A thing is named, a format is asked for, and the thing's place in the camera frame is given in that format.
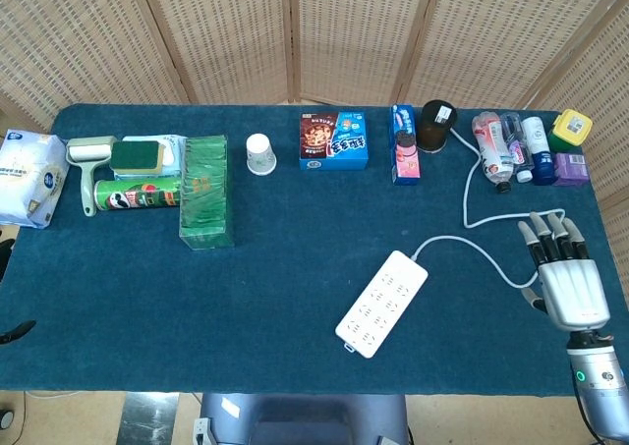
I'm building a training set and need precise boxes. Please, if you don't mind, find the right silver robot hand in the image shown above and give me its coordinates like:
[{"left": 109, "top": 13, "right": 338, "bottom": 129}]
[{"left": 517, "top": 209, "right": 613, "bottom": 332}]

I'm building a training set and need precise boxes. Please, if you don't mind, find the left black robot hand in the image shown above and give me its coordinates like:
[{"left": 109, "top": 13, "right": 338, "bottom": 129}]
[{"left": 0, "top": 319, "right": 38, "bottom": 347}]

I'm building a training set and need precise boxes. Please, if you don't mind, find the white power strip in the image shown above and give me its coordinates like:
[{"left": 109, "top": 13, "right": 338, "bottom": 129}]
[{"left": 334, "top": 250, "right": 429, "bottom": 360}]

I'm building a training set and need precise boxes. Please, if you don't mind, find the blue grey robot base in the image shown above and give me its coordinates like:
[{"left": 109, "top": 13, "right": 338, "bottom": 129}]
[{"left": 194, "top": 392, "right": 412, "bottom": 445}]

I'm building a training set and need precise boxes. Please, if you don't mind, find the small purple box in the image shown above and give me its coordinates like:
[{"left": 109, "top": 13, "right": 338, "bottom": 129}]
[{"left": 552, "top": 151, "right": 590, "bottom": 188}]

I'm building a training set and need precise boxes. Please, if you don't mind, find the white blue bottle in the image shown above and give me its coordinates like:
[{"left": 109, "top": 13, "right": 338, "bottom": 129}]
[{"left": 521, "top": 116, "right": 558, "bottom": 187}]

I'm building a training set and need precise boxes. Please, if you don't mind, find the white tissue pack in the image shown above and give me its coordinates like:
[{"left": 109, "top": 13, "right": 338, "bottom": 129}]
[{"left": 0, "top": 129, "right": 70, "bottom": 230}]

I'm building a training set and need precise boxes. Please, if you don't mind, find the grey metal floor plate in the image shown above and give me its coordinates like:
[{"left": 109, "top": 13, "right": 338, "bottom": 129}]
[{"left": 116, "top": 392, "right": 181, "bottom": 445}]

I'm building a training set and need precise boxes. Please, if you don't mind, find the clear bottle purple label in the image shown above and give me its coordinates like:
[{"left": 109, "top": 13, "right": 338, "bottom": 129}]
[{"left": 499, "top": 112, "right": 535, "bottom": 184}]

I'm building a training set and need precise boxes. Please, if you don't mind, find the yellow green lidded container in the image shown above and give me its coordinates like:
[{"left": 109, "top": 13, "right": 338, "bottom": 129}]
[{"left": 547, "top": 108, "right": 594, "bottom": 154}]

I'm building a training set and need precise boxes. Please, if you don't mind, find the clear bottle red label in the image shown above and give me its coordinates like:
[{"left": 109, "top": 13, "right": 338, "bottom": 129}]
[{"left": 471, "top": 111, "right": 515, "bottom": 194}]

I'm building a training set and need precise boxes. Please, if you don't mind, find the green Pringles can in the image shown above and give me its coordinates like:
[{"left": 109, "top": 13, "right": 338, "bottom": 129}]
[{"left": 92, "top": 178, "right": 183, "bottom": 212}]

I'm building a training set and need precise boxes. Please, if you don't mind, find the pale green lint roller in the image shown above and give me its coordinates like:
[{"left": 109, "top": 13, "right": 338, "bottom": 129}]
[{"left": 65, "top": 135, "right": 118, "bottom": 218}]

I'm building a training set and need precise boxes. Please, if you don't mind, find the green yellow sponge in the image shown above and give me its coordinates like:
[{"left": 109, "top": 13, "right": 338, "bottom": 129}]
[{"left": 109, "top": 139, "right": 167, "bottom": 175}]

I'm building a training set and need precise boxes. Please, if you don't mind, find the dark brown jar black lid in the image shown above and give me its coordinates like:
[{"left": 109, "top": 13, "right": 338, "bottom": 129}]
[{"left": 415, "top": 99, "right": 459, "bottom": 153}]

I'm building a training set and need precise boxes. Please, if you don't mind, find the blue pink Oreo box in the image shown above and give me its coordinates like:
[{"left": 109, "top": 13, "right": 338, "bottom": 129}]
[{"left": 389, "top": 103, "right": 423, "bottom": 187}]

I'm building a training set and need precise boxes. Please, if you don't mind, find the green tea box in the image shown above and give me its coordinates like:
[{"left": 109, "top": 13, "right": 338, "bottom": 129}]
[{"left": 177, "top": 134, "right": 236, "bottom": 251}]

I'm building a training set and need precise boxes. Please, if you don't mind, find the light blue wet wipes pack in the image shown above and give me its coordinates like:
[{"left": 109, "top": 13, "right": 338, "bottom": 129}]
[{"left": 112, "top": 135, "right": 191, "bottom": 181}]

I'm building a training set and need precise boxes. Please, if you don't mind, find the dark teal table cloth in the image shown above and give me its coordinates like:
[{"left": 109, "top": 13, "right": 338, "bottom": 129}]
[{"left": 0, "top": 102, "right": 629, "bottom": 398}]

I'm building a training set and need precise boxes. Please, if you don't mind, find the blue cookie box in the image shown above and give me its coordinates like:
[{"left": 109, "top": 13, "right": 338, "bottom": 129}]
[{"left": 299, "top": 111, "right": 371, "bottom": 172}]

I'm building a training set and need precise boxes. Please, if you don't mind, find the white paper cup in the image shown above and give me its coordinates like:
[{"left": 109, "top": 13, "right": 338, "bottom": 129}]
[{"left": 245, "top": 134, "right": 278, "bottom": 176}]

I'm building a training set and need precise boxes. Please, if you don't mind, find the woven wooden folding screen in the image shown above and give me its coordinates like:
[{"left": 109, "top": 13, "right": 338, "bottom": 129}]
[{"left": 0, "top": 0, "right": 629, "bottom": 294}]

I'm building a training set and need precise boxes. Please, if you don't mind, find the white power cable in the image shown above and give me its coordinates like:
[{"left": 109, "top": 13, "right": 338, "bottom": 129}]
[{"left": 411, "top": 126, "right": 566, "bottom": 289}]

